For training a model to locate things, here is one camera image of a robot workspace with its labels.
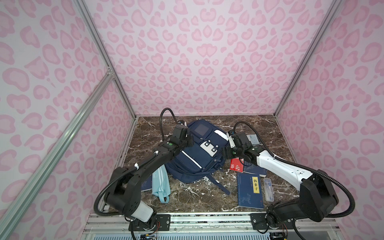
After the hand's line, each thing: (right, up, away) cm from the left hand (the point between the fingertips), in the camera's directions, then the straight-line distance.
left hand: (193, 137), depth 87 cm
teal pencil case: (-18, -26, -5) cm, 31 cm away
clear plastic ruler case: (+42, -29, -5) cm, 51 cm away
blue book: (-26, -27, -2) cm, 38 cm away
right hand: (+20, -7, 0) cm, 21 cm away
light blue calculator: (+41, -2, +17) cm, 44 cm away
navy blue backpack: (+3, -15, +1) cm, 15 cm away
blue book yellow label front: (+31, -29, -4) cm, 43 cm away
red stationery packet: (+27, -18, +6) cm, 33 cm away
